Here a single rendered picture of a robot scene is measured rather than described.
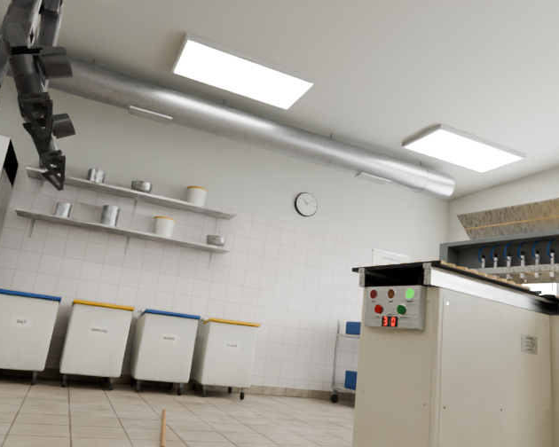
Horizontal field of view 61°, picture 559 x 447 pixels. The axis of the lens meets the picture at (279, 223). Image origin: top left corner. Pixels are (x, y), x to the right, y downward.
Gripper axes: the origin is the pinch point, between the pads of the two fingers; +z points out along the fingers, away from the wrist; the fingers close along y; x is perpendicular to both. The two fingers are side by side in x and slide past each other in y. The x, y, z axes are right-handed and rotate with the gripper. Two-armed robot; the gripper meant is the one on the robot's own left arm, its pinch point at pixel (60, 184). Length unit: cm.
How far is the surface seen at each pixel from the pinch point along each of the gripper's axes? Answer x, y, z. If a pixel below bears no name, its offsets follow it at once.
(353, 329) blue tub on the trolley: -281, 315, 178
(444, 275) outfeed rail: -91, -45, 74
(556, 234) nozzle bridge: -161, -40, 84
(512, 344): -114, -40, 109
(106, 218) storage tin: -75, 351, -43
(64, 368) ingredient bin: 12, 314, 78
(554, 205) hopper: -171, -38, 74
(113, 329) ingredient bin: -36, 312, 64
